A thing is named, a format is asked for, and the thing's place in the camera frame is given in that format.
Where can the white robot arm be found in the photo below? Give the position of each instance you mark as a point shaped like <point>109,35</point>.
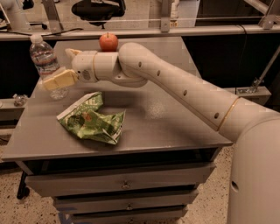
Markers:
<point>254,193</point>

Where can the middle grey drawer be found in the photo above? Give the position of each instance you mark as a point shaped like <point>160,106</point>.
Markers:
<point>126,202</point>

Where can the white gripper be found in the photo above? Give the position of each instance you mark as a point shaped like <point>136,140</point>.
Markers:
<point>83,66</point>

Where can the bottom grey drawer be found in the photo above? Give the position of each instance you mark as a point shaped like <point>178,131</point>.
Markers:
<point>129,217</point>

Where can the clear plastic water bottle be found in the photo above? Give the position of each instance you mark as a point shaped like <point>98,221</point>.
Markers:
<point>46,63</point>

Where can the green crumpled chip bag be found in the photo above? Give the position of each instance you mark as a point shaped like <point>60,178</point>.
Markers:
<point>83,120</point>

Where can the top grey drawer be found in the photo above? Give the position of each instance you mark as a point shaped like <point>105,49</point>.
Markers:
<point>120,179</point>

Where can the grey drawer cabinet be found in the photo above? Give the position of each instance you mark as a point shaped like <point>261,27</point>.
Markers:
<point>117,149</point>

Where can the metal bracket post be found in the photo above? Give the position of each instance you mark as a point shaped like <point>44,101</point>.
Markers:
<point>165,15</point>

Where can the grey drawer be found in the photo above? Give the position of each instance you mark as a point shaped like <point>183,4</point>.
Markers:
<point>129,217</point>
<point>120,179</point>
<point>126,202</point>

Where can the black office chair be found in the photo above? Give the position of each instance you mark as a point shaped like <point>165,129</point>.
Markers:
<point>98,12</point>

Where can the grey metal rail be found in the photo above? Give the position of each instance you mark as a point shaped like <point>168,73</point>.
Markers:
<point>80,34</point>

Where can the black cabinet caster wheel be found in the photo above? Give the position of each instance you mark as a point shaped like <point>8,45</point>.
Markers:
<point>22,191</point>

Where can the red apple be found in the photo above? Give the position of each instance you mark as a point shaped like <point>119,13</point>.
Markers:
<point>108,42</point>

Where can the small shiny crumpled object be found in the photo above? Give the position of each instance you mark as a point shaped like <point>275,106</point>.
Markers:
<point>20,100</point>

